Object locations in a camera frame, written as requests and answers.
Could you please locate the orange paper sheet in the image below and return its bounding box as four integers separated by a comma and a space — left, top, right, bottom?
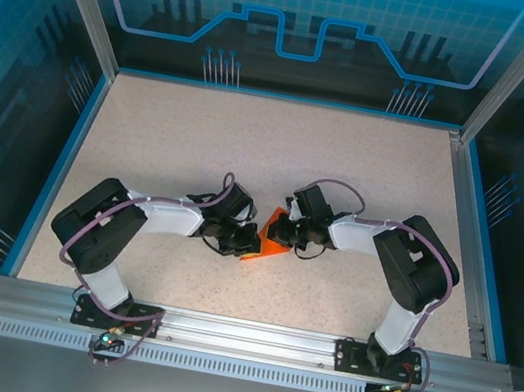
238, 200, 299, 270

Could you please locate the blue table border strip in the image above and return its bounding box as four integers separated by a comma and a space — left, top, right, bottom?
5, 63, 115, 290
113, 62, 465, 136
431, 138, 524, 365

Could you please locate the right gripper thin motor wire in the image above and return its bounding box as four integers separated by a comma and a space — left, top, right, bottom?
290, 236, 330, 265

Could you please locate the gripper thin motor wire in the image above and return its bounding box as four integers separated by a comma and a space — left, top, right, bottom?
290, 236, 330, 265
198, 233, 233, 258

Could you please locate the left gripper thin motor wire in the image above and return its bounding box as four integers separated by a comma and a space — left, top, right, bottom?
198, 233, 233, 258

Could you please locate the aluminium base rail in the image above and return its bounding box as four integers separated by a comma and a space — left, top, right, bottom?
0, 275, 515, 392

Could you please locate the slotted aluminium cable duct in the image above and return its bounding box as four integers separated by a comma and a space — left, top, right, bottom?
0, 317, 375, 392

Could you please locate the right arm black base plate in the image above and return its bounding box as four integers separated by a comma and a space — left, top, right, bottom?
331, 336, 424, 386

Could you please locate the aluminium side rail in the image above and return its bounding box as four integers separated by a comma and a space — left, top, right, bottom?
410, 129, 524, 363

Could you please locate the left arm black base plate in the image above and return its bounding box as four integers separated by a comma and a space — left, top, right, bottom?
69, 291, 167, 341

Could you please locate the left cable connector with LED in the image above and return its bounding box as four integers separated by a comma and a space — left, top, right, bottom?
93, 323, 127, 354

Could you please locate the cable connector with led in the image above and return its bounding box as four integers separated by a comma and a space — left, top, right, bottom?
377, 376, 416, 392
93, 323, 127, 354

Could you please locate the right cable connector with LED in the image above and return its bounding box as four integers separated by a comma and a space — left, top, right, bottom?
377, 376, 416, 392

